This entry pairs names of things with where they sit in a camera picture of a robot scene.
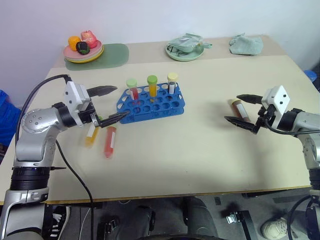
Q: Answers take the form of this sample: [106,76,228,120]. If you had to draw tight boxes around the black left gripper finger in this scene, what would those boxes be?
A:
[86,85,118,98]
[95,111,131,129]

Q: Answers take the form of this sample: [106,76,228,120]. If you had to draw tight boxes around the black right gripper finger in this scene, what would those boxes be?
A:
[236,94,263,105]
[223,115,259,136]

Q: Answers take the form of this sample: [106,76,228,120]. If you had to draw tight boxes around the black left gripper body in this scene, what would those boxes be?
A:
[76,98,101,129]

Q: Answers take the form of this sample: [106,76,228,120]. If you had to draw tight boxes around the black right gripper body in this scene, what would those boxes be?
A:
[254,103,276,129]

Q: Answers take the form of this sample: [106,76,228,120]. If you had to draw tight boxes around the brown tube yellow cap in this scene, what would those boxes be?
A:
[227,98,252,124]

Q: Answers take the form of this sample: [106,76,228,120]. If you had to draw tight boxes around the orange tube green cap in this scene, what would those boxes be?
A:
[84,115,104,149]
[146,74,159,98]

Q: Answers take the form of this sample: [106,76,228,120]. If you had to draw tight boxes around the red tube light green cap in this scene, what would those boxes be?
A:
[126,78,140,101]

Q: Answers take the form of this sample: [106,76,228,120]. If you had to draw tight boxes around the blue test tube rack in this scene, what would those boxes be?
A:
[115,82,186,125]

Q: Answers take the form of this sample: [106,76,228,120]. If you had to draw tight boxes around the clear tube yellow cap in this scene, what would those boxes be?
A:
[166,72,179,96]

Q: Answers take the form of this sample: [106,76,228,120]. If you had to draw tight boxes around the light green plate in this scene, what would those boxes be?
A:
[64,51,105,65]

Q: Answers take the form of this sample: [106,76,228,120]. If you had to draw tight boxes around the yellow plate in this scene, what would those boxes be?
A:
[65,48,104,63]

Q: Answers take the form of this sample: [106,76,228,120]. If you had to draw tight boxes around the green placemat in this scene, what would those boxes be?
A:
[64,43,130,72]

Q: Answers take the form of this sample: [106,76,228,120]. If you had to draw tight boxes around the black toy fruit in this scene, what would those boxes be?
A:
[75,41,90,55]

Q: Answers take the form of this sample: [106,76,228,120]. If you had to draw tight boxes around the pink plate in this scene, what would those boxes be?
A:
[62,39,104,61]

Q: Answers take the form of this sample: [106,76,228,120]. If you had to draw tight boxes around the red toy apple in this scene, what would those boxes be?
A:
[80,30,98,50]

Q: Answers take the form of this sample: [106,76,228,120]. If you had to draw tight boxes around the mint green cloth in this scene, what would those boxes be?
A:
[228,33,265,56]

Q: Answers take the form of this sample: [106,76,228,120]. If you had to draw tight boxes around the orange toy fruit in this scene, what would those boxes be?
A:
[67,36,82,52]

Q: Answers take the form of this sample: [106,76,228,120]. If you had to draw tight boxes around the blue round container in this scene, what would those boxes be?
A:
[304,69,320,82]

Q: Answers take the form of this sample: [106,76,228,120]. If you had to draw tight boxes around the mint green plate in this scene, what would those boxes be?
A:
[164,39,206,62]

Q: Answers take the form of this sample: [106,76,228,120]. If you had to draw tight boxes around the clear plastic bag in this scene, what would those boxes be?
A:
[166,32,214,55]

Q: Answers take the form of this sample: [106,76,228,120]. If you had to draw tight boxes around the dark rounded shape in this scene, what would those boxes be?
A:
[116,196,219,240]

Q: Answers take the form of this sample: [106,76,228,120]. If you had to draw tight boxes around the black and white shoe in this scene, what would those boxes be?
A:
[48,205,71,239]

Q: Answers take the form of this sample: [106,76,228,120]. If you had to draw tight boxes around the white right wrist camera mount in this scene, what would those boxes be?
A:
[260,84,292,131]

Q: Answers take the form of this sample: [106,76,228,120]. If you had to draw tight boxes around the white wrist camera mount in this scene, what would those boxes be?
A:
[260,84,292,131]
[63,80,91,126]

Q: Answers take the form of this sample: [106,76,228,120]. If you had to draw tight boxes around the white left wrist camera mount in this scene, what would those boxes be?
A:
[63,80,91,126]

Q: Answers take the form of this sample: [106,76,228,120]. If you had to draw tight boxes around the black metal bracket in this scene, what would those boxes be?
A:
[225,209,254,240]

